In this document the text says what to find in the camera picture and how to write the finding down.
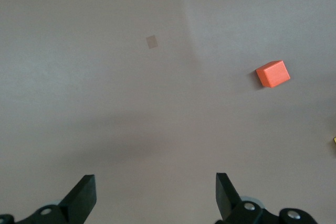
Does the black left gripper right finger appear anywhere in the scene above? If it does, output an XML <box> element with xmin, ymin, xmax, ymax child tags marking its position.
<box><xmin>215</xmin><ymin>172</ymin><xmax>319</xmax><ymax>224</ymax></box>

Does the orange wooden block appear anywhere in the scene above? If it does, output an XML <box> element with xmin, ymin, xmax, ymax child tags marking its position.
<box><xmin>255</xmin><ymin>60</ymin><xmax>291</xmax><ymax>89</ymax></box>

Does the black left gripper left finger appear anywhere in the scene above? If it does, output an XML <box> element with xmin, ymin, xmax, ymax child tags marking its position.
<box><xmin>0</xmin><ymin>174</ymin><xmax>98</xmax><ymax>224</ymax></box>

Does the small clear tape patch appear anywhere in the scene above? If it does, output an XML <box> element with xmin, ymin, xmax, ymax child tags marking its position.
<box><xmin>145</xmin><ymin>35</ymin><xmax>160</xmax><ymax>50</ymax></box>

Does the brown table cover mat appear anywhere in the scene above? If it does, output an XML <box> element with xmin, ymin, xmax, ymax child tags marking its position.
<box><xmin>0</xmin><ymin>0</ymin><xmax>336</xmax><ymax>224</ymax></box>

